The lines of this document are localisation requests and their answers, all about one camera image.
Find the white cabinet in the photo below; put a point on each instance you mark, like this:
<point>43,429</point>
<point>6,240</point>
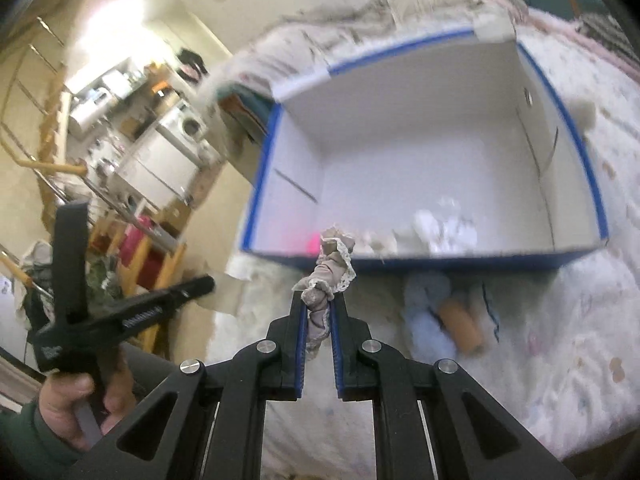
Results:
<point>153,169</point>

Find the green sofa cushion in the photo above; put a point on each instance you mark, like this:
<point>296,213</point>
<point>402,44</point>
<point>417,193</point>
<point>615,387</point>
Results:
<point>569,10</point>

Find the cream fluffy scrunchie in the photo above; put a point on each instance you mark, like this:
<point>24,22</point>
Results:
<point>388,243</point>

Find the beige lace scrunchie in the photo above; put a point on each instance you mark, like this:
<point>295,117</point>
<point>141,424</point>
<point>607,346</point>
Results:
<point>332,275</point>

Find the black white striped blanket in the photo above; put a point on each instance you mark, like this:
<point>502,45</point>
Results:
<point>604,29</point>

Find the yellow wooden chair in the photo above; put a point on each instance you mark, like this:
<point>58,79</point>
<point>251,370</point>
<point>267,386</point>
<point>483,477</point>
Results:
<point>141,266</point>

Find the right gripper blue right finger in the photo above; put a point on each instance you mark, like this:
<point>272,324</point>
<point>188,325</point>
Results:
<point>431,421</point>

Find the cartoon print bed quilt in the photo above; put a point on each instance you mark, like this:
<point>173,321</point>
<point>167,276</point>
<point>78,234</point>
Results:
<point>567,363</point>

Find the white washing machine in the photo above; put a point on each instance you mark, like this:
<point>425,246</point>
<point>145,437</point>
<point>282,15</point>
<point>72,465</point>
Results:
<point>183,127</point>

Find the orange brown cylinder plush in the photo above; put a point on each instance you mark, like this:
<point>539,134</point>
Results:
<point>461,326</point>

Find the pink rubber duck toy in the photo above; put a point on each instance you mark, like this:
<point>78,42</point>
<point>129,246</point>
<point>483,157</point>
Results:
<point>313,246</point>

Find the white box with blue tape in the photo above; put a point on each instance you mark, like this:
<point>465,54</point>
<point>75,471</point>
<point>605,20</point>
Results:
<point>465,114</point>

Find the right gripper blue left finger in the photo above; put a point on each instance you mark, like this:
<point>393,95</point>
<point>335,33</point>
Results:
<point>206,421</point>

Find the person's left hand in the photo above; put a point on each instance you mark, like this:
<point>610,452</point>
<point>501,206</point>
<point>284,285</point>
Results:
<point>63,403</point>

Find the light blue fluffy plush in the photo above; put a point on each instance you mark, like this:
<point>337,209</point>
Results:
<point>427,340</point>

